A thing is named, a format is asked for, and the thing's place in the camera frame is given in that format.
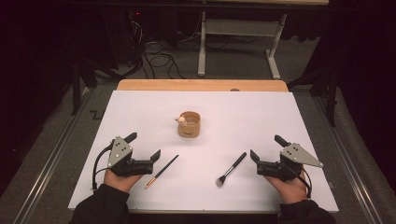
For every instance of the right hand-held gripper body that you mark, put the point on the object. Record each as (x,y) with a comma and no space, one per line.
(295,155)

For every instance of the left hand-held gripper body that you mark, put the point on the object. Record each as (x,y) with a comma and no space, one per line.
(120,152)

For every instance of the large black silver makeup brush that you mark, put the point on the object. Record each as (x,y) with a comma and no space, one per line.
(235,163)

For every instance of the beige bear pot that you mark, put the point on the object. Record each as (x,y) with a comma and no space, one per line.
(190,129)

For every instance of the person's left hand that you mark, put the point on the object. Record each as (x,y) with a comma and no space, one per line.
(120,183)

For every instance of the person's right hand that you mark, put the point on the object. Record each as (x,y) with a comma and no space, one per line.
(291,191)

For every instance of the black metal stand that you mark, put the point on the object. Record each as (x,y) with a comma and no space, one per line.
(76,93)
(332,102)

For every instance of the white board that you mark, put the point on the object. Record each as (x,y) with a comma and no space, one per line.
(202,102)

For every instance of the wooden table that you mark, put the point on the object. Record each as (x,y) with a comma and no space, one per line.
(202,85)

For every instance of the black curtain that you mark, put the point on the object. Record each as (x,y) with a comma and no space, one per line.
(37,77)
(367,77)

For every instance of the silver floor rail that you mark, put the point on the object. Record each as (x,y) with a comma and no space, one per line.
(347,161)
(51,161)

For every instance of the white frame desk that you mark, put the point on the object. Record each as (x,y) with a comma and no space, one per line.
(239,27)

